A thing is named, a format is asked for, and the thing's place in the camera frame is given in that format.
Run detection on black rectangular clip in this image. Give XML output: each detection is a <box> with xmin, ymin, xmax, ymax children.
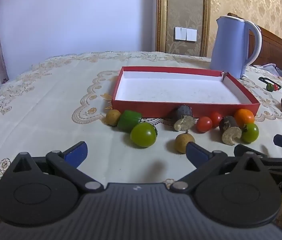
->
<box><xmin>258</xmin><ymin>77</ymin><xmax>281</xmax><ymax>90</ymax></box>

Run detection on grey cloth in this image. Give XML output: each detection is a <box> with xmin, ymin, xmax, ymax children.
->
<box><xmin>263</xmin><ymin>64</ymin><xmax>282</xmax><ymax>80</ymax></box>

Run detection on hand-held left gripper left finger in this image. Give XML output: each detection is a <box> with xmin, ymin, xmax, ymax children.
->
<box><xmin>8</xmin><ymin>141</ymin><xmax>104</xmax><ymax>193</ymax></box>

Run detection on blue electric kettle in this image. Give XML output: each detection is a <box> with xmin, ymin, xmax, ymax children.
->
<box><xmin>210</xmin><ymin>15</ymin><xmax>263</xmax><ymax>79</ymax></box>

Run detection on green tomato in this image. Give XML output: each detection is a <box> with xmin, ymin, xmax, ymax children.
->
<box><xmin>241</xmin><ymin>123</ymin><xmax>259</xmax><ymax>143</ymax></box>
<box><xmin>130</xmin><ymin>122</ymin><xmax>158</xmax><ymax>148</ymax></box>

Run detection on white wall switch panel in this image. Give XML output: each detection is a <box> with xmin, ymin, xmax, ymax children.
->
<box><xmin>175</xmin><ymin>27</ymin><xmax>198</xmax><ymax>42</ymax></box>

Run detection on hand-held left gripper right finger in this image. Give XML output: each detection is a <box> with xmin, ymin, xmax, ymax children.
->
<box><xmin>170</xmin><ymin>141</ymin><xmax>269</xmax><ymax>194</ymax></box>

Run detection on orange mandarin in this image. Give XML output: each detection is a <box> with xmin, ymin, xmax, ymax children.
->
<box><xmin>234</xmin><ymin>109</ymin><xmax>255</xmax><ymax>128</ymax></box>

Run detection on brown wooden headboard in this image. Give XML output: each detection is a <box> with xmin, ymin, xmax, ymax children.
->
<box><xmin>227</xmin><ymin>12</ymin><xmax>282</xmax><ymax>78</ymax></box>

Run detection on green cucumber piece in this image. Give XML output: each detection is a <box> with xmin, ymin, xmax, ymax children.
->
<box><xmin>117</xmin><ymin>110</ymin><xmax>143</xmax><ymax>132</ymax></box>

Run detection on red shallow cardboard box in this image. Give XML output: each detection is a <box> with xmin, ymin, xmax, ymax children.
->
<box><xmin>111</xmin><ymin>66</ymin><xmax>261</xmax><ymax>119</ymax></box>

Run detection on dark broken fruit right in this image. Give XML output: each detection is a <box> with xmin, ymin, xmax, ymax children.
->
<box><xmin>219</xmin><ymin>116</ymin><xmax>243</xmax><ymax>145</ymax></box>

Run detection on gold wall panel frame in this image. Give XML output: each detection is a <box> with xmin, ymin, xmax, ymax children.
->
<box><xmin>155</xmin><ymin>0</ymin><xmax>211</xmax><ymax>57</ymax></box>

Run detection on brown longan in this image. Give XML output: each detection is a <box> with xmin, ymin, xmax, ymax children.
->
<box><xmin>105</xmin><ymin>109</ymin><xmax>121</xmax><ymax>126</ymax></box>
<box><xmin>175</xmin><ymin>131</ymin><xmax>196</xmax><ymax>154</ymax></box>

